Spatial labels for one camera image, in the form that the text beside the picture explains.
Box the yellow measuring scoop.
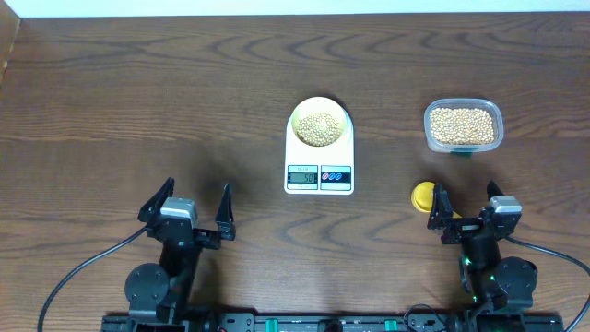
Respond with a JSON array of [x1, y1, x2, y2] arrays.
[[410, 182, 435, 214]]

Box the white digital kitchen scale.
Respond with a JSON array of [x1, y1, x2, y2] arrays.
[[283, 111, 355, 196]]

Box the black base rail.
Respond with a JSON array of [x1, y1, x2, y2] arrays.
[[100, 313, 564, 332]]

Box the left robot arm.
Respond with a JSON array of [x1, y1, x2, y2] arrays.
[[120, 178, 236, 331]]

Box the clear plastic bean container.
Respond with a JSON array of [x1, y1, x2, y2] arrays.
[[424, 98, 504, 154]]

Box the yellow plastic bowl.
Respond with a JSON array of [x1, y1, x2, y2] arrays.
[[291, 97, 347, 145]]

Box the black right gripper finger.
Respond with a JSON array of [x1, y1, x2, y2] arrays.
[[427, 184, 454, 230], [486, 180, 505, 203]]

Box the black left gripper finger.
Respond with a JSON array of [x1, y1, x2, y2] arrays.
[[215, 184, 236, 241], [137, 177, 175, 226]]

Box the soybeans in bowl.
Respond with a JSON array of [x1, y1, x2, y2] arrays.
[[296, 113, 342, 148]]

